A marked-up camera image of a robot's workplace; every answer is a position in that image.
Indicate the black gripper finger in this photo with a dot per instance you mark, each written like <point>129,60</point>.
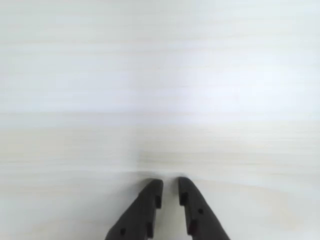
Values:
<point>142,212</point>
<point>202,220</point>

